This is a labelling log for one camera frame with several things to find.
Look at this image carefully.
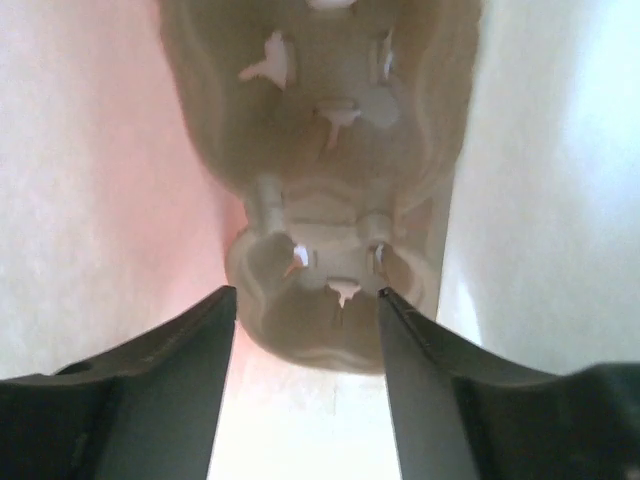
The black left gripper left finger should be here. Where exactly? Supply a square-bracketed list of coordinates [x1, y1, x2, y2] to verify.
[1, 286, 236, 479]

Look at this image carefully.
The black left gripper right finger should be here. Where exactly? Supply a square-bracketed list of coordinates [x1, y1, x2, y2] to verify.
[378, 288, 639, 480]

